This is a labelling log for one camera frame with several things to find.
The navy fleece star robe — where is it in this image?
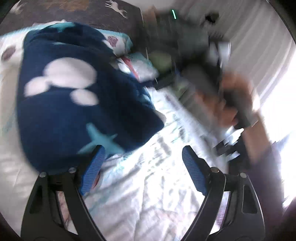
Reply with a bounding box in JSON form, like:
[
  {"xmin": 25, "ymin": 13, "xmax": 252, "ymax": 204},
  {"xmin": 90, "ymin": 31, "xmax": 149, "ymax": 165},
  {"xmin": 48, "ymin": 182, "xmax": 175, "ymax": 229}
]
[{"xmin": 16, "ymin": 23, "xmax": 165, "ymax": 173}]

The person right hand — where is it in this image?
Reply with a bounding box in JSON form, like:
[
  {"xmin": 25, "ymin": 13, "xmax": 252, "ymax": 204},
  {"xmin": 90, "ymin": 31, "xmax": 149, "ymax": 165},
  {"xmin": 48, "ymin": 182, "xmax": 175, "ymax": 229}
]
[{"xmin": 195, "ymin": 71, "xmax": 256, "ymax": 128}]

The green cushion right near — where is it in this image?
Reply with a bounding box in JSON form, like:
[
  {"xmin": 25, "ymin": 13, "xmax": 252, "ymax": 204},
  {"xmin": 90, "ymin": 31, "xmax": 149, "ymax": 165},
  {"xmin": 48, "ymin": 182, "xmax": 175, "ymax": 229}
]
[{"xmin": 148, "ymin": 51, "xmax": 173, "ymax": 73}]

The pink knit garment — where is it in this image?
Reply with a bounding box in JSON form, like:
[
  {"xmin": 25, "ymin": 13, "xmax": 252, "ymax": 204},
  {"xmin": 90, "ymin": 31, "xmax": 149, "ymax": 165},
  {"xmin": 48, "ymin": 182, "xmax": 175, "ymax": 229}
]
[{"xmin": 121, "ymin": 56, "xmax": 139, "ymax": 80}]

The dark deer print headboard cover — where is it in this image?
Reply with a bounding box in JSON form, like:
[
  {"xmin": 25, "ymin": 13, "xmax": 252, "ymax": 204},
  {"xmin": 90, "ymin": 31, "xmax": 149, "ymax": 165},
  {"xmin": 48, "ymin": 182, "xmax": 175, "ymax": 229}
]
[{"xmin": 1, "ymin": 1, "xmax": 142, "ymax": 39}]

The white seashell print quilt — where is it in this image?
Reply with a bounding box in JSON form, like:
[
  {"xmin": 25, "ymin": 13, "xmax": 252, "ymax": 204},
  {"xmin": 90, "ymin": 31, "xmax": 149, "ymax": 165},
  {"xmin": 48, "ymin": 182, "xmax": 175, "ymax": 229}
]
[{"xmin": 1, "ymin": 22, "xmax": 226, "ymax": 240}]

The grey pleated curtain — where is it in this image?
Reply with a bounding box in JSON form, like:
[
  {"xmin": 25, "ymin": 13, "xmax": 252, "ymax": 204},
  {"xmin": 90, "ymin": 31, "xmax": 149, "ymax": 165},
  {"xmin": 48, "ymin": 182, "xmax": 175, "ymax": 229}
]
[{"xmin": 175, "ymin": 0, "xmax": 295, "ymax": 100}]

